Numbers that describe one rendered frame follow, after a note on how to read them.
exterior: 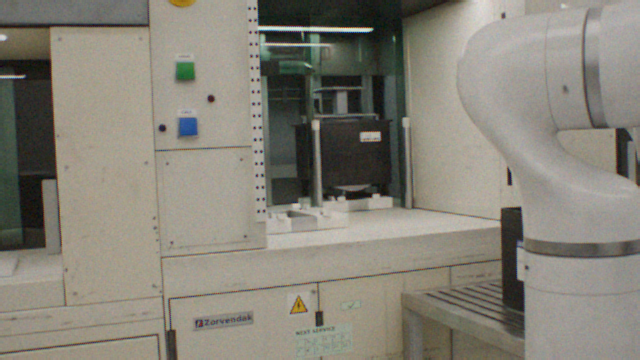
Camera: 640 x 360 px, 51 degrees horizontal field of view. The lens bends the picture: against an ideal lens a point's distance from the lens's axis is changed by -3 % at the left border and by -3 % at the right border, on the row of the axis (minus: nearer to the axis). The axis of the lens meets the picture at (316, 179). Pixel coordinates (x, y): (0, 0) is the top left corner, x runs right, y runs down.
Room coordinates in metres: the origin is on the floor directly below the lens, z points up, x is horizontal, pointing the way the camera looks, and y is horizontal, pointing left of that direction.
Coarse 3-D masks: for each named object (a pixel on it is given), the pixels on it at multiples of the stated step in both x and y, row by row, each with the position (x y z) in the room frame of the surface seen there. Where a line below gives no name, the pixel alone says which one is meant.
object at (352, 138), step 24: (336, 96) 1.99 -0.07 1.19; (360, 120) 1.92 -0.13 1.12; (384, 120) 1.94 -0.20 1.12; (336, 144) 1.89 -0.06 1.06; (360, 144) 1.92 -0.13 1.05; (384, 144) 1.94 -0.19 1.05; (336, 168) 1.89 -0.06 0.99; (360, 168) 1.91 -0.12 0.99; (384, 168) 1.94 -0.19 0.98; (360, 192) 2.01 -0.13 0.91
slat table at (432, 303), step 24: (432, 288) 1.37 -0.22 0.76; (456, 288) 1.36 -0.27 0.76; (480, 288) 1.35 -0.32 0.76; (408, 312) 1.33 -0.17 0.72; (432, 312) 1.24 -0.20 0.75; (456, 312) 1.17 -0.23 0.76; (480, 312) 1.16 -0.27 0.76; (504, 312) 1.15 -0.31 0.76; (408, 336) 1.33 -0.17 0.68; (480, 336) 1.09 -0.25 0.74; (504, 336) 1.03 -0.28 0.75
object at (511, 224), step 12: (504, 216) 1.20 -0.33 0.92; (516, 216) 1.16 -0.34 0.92; (504, 228) 1.20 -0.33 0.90; (516, 228) 1.16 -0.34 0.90; (504, 240) 1.20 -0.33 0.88; (516, 240) 1.16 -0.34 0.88; (504, 252) 1.21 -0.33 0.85; (516, 252) 1.16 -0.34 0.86; (504, 264) 1.21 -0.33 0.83; (516, 264) 1.16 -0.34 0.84; (504, 276) 1.21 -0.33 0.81; (516, 276) 1.16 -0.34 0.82; (504, 288) 1.21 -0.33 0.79; (516, 288) 1.16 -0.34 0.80; (504, 300) 1.21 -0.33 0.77; (516, 300) 1.17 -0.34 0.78
